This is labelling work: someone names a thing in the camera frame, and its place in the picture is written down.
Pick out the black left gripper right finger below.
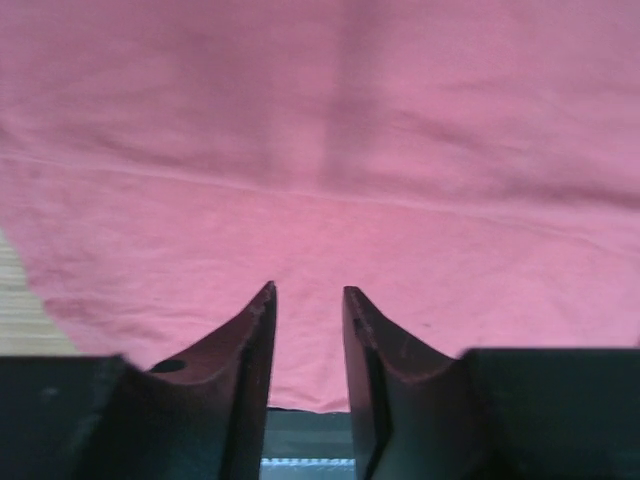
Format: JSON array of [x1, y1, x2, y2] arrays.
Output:
[[342, 286, 505, 479]]

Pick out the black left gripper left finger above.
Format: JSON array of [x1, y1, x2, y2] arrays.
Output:
[[71, 281, 277, 479]]

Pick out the pink t shirt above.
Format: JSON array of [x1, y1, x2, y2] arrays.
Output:
[[1, 1, 639, 412]]

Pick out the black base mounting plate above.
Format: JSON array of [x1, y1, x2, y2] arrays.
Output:
[[262, 408, 353, 459]]

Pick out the white slotted cable duct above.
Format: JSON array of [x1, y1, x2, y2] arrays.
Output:
[[259, 458, 356, 480]]

